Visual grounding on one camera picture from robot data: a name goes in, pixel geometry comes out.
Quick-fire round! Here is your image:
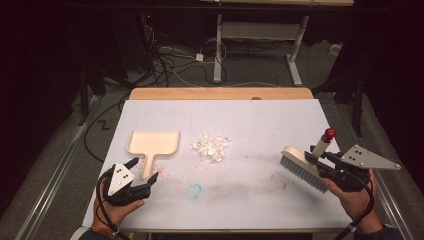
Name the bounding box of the cream plastic dustpan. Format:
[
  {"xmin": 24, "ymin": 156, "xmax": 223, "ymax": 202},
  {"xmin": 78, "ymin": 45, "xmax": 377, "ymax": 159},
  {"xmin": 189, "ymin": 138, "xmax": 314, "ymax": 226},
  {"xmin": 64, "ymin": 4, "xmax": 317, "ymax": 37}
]
[{"xmin": 126, "ymin": 130, "xmax": 181, "ymax": 180}]

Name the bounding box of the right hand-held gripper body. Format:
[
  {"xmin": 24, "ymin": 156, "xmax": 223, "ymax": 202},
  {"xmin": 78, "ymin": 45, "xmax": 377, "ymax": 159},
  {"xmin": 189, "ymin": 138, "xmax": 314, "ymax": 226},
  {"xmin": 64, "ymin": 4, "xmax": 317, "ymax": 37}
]
[{"xmin": 316, "ymin": 144, "xmax": 402, "ymax": 193}]

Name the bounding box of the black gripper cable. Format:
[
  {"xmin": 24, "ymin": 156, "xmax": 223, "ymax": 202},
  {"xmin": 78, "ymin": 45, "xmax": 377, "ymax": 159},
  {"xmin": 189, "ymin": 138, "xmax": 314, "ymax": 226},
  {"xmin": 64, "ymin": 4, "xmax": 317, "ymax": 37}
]
[
  {"xmin": 333, "ymin": 169, "xmax": 376, "ymax": 240},
  {"xmin": 95, "ymin": 169, "xmax": 132, "ymax": 240}
]

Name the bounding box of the person's right hand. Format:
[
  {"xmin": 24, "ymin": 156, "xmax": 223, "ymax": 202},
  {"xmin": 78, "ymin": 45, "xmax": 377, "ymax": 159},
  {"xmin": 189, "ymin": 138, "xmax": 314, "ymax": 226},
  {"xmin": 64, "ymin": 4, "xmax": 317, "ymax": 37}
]
[{"xmin": 321, "ymin": 169, "xmax": 380, "ymax": 222}]

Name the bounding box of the tangle of floor cables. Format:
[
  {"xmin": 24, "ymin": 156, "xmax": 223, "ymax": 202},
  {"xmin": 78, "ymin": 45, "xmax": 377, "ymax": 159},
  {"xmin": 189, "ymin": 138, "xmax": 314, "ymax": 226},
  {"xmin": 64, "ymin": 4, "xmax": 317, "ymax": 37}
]
[{"xmin": 138, "ymin": 13, "xmax": 234, "ymax": 88}]

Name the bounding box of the black metal stand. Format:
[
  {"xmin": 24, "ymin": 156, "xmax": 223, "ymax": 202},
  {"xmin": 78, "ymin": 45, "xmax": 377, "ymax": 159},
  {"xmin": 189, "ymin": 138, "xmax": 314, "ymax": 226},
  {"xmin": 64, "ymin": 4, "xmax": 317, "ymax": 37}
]
[{"xmin": 352, "ymin": 71, "xmax": 365, "ymax": 138}]

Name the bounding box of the person's left hand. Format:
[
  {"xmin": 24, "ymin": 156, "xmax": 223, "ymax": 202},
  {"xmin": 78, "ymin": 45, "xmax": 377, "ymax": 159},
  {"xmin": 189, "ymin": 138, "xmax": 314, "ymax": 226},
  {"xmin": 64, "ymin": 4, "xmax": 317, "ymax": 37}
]
[{"xmin": 92, "ymin": 175, "xmax": 146, "ymax": 232}]

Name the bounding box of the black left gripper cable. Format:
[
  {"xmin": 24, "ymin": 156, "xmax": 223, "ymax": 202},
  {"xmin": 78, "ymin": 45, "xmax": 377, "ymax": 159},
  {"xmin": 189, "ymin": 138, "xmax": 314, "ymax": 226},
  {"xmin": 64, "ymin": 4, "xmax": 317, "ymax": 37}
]
[{"xmin": 95, "ymin": 169, "xmax": 132, "ymax": 240}]

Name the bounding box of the wooden table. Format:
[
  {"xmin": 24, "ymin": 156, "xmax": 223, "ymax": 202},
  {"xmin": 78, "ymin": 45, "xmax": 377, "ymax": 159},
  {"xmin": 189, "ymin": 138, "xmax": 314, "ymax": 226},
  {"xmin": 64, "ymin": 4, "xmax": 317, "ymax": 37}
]
[{"xmin": 128, "ymin": 87, "xmax": 315, "ymax": 101}]

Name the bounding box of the orange beaded bracelet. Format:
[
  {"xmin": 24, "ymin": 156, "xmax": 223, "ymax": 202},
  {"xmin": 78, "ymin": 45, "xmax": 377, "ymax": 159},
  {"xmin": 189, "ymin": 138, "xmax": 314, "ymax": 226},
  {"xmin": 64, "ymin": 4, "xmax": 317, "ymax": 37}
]
[{"xmin": 89, "ymin": 225, "xmax": 120, "ymax": 237}]

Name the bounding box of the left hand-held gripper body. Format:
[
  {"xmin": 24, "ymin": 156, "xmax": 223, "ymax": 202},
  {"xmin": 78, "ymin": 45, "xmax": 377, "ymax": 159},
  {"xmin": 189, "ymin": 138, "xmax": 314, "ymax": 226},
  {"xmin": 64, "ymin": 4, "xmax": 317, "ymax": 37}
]
[{"xmin": 105, "ymin": 162, "xmax": 151, "ymax": 207}]

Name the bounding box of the black floor cable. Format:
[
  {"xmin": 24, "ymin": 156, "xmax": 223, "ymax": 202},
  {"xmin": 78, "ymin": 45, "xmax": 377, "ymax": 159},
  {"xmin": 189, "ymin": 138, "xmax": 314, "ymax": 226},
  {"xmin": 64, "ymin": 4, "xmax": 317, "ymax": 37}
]
[{"xmin": 83, "ymin": 94, "xmax": 131, "ymax": 164}]

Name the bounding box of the white table cover sheet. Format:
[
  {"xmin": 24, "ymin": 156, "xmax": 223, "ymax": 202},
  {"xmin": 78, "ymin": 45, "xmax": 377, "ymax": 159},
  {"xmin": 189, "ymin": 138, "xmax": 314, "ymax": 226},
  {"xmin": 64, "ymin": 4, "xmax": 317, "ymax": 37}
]
[{"xmin": 81, "ymin": 99, "xmax": 353, "ymax": 231}]

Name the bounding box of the pile of white paper scraps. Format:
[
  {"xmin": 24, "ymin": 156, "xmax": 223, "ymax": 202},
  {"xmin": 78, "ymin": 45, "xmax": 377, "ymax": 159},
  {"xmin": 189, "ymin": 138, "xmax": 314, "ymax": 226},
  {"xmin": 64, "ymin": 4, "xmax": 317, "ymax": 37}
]
[{"xmin": 190, "ymin": 132, "xmax": 233, "ymax": 164}]

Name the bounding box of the white brush with red-tipped handle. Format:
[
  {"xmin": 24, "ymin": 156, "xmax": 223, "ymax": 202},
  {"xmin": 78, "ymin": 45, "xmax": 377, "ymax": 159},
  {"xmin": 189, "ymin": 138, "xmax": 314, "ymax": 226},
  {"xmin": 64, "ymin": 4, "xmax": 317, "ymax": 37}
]
[{"xmin": 279, "ymin": 127, "xmax": 338, "ymax": 194}]

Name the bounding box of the white metal desk frame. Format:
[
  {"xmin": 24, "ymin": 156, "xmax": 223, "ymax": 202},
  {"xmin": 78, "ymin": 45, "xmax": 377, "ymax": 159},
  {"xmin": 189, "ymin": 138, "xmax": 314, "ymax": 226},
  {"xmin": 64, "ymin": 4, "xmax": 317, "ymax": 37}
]
[{"xmin": 199, "ymin": 0, "xmax": 355, "ymax": 88}]

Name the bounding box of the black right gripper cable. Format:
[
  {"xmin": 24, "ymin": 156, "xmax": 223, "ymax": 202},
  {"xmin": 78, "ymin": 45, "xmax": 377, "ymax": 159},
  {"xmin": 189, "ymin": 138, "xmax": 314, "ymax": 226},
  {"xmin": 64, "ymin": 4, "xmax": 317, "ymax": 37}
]
[{"xmin": 333, "ymin": 169, "xmax": 376, "ymax": 240}]

